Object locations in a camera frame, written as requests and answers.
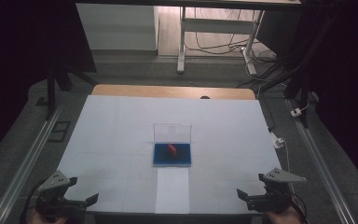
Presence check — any white table cover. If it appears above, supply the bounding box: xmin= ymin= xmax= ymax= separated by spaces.
xmin=57 ymin=94 xmax=297 ymax=216

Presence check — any white cabinet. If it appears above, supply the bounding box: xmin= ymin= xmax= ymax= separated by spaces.
xmin=76 ymin=3 xmax=160 ymax=52

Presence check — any white paper sheet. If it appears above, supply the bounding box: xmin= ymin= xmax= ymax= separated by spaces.
xmin=154 ymin=166 xmax=190 ymax=215

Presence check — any white desk frame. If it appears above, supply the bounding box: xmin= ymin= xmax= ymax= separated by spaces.
xmin=176 ymin=6 xmax=266 ymax=77

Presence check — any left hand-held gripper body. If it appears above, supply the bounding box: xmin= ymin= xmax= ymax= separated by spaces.
xmin=35 ymin=170 xmax=89 ymax=220

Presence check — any blue ink pad box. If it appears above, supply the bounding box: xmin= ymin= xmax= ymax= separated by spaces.
xmin=152 ymin=123 xmax=193 ymax=167

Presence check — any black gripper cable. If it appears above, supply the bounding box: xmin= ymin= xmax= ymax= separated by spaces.
xmin=287 ymin=190 xmax=310 ymax=224
xmin=19 ymin=178 xmax=48 ymax=224

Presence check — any thin white cable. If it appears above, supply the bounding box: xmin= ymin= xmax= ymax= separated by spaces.
xmin=279 ymin=138 xmax=296 ymax=195

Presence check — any aluminium rail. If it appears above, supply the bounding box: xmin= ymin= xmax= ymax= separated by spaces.
xmin=0 ymin=105 xmax=63 ymax=224
xmin=285 ymin=98 xmax=358 ymax=224

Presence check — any black metal stand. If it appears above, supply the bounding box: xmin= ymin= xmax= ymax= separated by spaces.
xmin=259 ymin=12 xmax=339 ymax=129
xmin=45 ymin=57 xmax=98 ymax=121

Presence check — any person's right hand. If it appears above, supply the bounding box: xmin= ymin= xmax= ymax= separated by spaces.
xmin=265 ymin=205 xmax=302 ymax=224

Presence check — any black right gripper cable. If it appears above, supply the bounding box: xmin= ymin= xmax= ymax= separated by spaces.
xmin=287 ymin=190 xmax=310 ymax=224

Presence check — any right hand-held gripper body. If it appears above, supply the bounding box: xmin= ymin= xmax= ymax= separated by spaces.
xmin=246 ymin=167 xmax=307 ymax=214

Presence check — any bundle of floor cables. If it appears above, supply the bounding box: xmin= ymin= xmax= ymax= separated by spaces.
xmin=183 ymin=8 xmax=278 ymax=64

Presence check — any person's left hand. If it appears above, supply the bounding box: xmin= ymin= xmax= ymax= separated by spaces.
xmin=27 ymin=208 xmax=69 ymax=224

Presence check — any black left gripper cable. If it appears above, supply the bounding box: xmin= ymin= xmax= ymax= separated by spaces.
xmin=19 ymin=178 xmax=48 ymax=224

